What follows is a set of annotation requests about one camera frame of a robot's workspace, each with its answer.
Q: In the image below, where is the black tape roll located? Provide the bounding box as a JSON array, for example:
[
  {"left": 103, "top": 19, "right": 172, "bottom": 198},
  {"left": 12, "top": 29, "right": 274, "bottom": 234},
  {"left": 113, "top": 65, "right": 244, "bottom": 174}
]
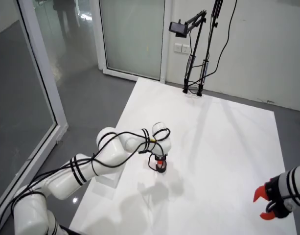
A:
[{"left": 154, "top": 161, "right": 168, "bottom": 173}]

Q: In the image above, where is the white cardboard bin box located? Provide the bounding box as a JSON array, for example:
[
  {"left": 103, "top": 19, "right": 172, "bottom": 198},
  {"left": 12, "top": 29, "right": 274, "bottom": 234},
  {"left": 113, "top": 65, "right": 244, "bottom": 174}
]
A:
[{"left": 95, "top": 168, "right": 127, "bottom": 189}]

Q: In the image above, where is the black boom stand with phone clamp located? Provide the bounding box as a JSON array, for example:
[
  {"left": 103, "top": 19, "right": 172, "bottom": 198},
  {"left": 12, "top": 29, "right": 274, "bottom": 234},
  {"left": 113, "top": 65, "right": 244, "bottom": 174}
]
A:
[{"left": 183, "top": 9, "right": 208, "bottom": 94}]

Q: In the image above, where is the frosted glass door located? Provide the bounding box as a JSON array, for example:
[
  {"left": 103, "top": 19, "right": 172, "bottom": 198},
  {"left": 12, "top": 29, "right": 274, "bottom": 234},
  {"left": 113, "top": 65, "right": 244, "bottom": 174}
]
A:
[{"left": 98, "top": 0, "right": 169, "bottom": 83}]

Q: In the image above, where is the person in dark clothes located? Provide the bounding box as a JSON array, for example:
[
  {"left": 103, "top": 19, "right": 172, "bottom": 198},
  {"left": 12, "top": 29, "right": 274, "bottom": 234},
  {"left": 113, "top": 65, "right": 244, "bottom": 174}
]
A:
[{"left": 52, "top": 0, "right": 81, "bottom": 39}]

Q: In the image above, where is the black aluminium rail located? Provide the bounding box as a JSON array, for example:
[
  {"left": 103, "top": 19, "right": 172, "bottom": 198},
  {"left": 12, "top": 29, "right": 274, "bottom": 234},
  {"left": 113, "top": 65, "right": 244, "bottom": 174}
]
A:
[{"left": 58, "top": 225, "right": 78, "bottom": 235}]

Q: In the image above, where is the black phone camera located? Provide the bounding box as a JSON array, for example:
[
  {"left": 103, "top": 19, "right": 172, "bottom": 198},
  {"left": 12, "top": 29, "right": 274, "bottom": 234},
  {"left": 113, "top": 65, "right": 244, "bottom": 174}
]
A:
[{"left": 169, "top": 21, "right": 189, "bottom": 38}]

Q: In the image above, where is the black camera tripod stand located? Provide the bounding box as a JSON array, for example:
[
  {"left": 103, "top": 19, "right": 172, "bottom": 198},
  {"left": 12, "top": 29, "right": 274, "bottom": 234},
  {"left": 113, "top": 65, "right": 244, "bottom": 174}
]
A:
[{"left": 186, "top": 0, "right": 238, "bottom": 89}]

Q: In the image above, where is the glass partition with light frame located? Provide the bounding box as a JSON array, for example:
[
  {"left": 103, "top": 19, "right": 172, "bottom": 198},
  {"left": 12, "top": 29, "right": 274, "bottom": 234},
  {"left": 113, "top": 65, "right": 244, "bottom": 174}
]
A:
[{"left": 0, "top": 0, "right": 69, "bottom": 221}]

